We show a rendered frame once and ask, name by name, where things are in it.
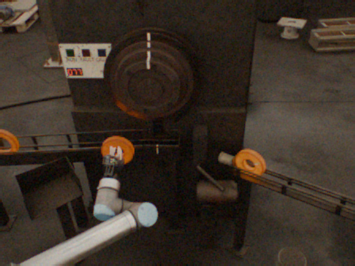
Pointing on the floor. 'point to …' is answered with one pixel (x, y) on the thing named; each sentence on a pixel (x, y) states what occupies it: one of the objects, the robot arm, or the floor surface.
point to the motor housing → (208, 191)
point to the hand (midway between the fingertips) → (117, 147)
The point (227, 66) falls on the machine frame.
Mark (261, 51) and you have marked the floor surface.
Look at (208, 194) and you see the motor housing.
